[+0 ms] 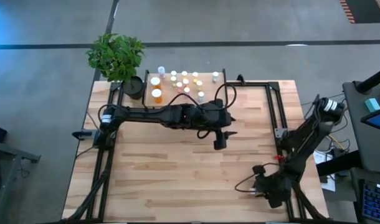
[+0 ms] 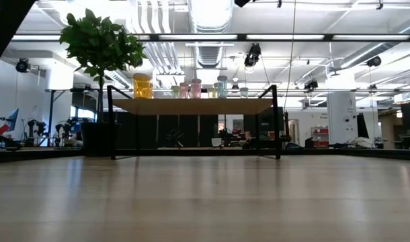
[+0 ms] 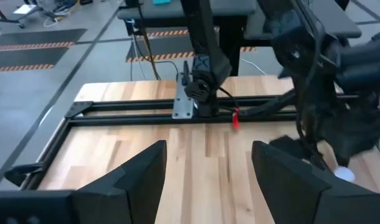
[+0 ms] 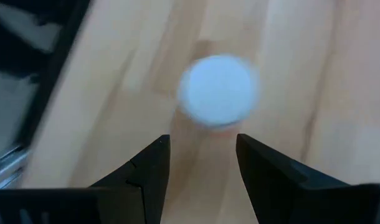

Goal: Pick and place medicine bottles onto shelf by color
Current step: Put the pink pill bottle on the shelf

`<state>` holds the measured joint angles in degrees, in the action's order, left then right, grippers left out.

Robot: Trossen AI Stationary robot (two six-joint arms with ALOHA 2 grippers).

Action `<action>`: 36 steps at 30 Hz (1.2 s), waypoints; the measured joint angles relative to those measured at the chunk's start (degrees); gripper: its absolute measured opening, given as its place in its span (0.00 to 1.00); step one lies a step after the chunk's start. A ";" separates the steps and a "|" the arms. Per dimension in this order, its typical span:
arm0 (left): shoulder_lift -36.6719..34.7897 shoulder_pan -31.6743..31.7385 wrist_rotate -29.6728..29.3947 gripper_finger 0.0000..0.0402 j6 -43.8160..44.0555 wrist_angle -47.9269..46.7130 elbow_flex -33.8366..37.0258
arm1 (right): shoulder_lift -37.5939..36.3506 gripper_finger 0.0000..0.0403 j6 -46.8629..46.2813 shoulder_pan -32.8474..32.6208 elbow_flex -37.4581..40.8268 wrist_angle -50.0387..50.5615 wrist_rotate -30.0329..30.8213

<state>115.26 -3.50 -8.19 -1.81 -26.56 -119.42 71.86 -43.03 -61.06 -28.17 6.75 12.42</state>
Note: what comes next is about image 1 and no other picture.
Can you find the black plant pot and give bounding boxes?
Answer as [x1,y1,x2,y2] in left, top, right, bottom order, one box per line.
[123,75,145,100]

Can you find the black clamp bracket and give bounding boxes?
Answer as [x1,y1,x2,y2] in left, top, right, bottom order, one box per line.
[72,129,99,141]

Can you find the black camera cable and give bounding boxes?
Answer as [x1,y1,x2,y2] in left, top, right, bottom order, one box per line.
[234,161,283,194]

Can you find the black keyboard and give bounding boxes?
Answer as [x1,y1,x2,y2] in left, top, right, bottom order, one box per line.
[359,180,380,224]

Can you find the black mat orange stripes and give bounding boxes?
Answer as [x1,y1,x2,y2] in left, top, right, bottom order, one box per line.
[338,0,380,25]

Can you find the grey desk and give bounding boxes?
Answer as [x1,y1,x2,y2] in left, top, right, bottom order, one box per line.
[0,139,41,224]

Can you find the wooden shelf black metal frame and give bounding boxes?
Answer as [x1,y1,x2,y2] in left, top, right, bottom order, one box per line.
[142,68,229,108]

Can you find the green leafy plant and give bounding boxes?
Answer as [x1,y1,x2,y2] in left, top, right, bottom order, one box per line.
[85,32,146,83]

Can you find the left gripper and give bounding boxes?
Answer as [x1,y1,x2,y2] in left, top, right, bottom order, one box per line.
[202,99,239,140]

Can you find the black aluminium table frame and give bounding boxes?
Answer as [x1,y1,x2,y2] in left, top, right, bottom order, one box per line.
[62,79,330,223]

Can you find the white paper sheet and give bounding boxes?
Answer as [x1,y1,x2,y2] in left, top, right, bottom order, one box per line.
[320,179,337,193]
[313,149,334,166]

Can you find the black post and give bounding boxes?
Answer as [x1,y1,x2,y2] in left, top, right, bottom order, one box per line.
[356,65,380,94]

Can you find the teal box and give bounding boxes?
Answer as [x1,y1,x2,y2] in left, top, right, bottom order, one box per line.
[364,98,380,113]

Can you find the dark desk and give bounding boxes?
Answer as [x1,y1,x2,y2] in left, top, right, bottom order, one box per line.
[342,79,380,174]

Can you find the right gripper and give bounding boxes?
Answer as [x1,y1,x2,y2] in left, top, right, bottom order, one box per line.
[251,172,293,209]

